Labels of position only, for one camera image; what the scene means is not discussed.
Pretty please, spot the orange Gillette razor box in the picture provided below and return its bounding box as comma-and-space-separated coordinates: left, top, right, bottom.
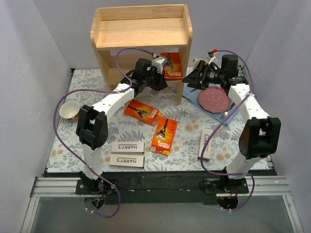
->
151, 117, 178, 156
160, 52, 183, 81
124, 100, 162, 125

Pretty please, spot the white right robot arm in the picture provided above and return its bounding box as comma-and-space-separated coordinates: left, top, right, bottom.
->
182, 53, 281, 193

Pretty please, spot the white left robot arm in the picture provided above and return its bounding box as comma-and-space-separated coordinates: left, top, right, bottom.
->
76, 56, 168, 194

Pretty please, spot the wooden two-tier shelf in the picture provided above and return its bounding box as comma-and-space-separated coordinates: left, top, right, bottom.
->
90, 4, 193, 90

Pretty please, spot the blue checkered cloth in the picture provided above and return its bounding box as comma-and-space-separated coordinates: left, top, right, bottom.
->
183, 84, 235, 122

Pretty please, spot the cream patterned mug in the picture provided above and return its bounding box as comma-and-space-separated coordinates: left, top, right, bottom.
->
193, 58, 202, 68

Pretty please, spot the pink dotted plate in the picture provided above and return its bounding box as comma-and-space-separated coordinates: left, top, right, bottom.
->
198, 86, 232, 114

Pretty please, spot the white Harry's razor box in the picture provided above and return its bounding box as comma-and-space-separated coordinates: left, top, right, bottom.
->
109, 154, 145, 168
111, 141, 145, 154
198, 128, 212, 161

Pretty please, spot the floral table mat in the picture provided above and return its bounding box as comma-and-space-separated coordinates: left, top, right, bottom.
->
47, 70, 244, 173

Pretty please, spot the white red floral cup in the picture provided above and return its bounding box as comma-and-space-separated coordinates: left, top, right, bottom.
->
59, 101, 80, 122

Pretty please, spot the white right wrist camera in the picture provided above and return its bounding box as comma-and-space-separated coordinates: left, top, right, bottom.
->
206, 49, 218, 67

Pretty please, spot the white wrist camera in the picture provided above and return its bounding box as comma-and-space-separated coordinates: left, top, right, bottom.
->
152, 56, 167, 74
206, 49, 218, 67

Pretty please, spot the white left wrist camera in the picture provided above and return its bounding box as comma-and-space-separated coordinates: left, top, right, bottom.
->
152, 56, 167, 74

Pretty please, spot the black handled fork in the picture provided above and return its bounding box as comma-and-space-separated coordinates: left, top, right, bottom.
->
220, 103, 235, 120

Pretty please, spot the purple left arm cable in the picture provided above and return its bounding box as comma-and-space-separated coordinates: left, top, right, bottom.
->
52, 48, 158, 218

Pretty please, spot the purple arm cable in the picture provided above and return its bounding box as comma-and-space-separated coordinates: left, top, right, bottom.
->
200, 50, 256, 212
52, 48, 158, 218

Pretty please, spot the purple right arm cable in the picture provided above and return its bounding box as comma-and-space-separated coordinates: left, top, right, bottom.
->
200, 50, 256, 212

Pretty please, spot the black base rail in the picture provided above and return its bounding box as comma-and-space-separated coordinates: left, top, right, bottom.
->
42, 167, 277, 206

